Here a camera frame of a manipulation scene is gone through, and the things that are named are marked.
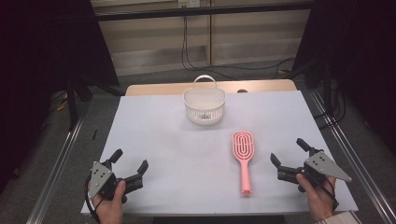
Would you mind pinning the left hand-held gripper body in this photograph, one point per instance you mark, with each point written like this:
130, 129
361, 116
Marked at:
99, 177

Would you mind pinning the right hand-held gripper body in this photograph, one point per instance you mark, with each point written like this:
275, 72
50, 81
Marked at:
323, 165

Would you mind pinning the pink hairbrush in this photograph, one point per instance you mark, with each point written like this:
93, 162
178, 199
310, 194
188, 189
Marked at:
243, 149

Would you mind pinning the white plastic basket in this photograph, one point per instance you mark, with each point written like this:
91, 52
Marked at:
204, 107

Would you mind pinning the person's left hand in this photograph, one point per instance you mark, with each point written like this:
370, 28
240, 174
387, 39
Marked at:
109, 211

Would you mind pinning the person's right hand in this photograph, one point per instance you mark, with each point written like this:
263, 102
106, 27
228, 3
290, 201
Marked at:
319, 202

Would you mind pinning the small black stick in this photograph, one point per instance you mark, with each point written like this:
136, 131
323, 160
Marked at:
94, 134

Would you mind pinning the black metal stand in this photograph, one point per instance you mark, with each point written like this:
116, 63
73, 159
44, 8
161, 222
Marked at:
72, 102

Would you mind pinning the black curtain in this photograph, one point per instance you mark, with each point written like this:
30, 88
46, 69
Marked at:
358, 56
37, 62

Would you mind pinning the black horizontal bar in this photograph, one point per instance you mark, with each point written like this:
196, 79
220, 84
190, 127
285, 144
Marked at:
202, 11

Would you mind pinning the aluminium floor rail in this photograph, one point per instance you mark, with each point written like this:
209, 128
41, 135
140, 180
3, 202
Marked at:
54, 171
358, 161

